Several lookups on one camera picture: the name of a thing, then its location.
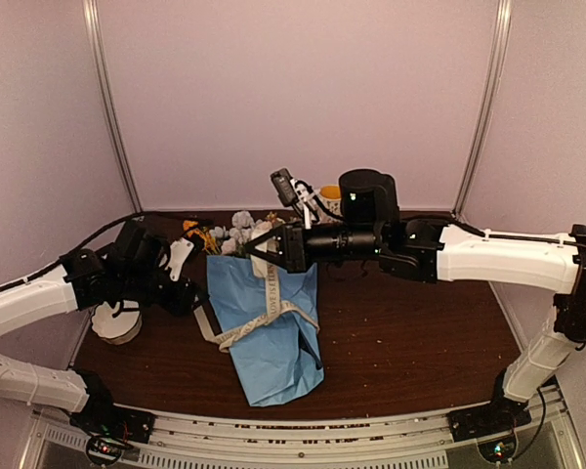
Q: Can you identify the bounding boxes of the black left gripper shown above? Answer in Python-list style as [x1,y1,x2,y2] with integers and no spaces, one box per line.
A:
[119,268,209,317]

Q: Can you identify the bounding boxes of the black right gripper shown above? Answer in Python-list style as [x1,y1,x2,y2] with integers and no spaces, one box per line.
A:
[246,218,384,274]

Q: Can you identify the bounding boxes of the cream ribbon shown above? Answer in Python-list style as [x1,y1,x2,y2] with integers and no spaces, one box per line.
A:
[191,243,320,354]

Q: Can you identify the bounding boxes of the blue fake flower stems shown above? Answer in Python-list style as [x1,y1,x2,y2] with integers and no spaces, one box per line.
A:
[207,210,272,258]

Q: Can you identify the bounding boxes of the orange fake flower stem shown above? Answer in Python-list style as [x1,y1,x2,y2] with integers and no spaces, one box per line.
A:
[183,220,221,255]

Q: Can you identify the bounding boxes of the blue wrapping paper sheet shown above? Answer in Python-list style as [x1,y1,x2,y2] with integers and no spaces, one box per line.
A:
[207,256,324,407]

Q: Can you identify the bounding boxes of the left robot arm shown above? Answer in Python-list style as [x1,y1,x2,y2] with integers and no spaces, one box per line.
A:
[0,222,204,434]

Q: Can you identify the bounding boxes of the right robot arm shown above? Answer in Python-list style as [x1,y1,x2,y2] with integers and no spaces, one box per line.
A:
[245,169,586,432]

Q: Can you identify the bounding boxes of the white scalloped dish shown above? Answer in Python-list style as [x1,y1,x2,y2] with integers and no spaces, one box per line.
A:
[91,300,143,345]

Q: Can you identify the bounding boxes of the floral ceramic mug yellow inside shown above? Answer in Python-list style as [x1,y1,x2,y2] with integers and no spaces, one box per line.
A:
[318,185,342,216]

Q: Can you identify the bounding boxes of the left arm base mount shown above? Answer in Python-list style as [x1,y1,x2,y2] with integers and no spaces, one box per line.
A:
[69,401,155,444]

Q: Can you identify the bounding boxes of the front aluminium rail base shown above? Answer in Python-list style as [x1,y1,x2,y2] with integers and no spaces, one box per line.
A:
[19,380,582,469]

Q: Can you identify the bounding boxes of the left aluminium corner post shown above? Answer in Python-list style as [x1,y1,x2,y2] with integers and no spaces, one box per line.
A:
[82,0,143,212]

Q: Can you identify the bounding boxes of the aluminium corner post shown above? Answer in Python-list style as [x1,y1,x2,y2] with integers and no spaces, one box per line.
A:
[82,0,143,212]
[452,0,513,219]

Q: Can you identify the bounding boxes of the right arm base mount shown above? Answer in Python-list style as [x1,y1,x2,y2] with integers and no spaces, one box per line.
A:
[447,398,531,442]

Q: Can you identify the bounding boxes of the right aluminium corner post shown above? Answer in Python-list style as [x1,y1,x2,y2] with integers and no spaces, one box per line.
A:
[452,0,513,219]

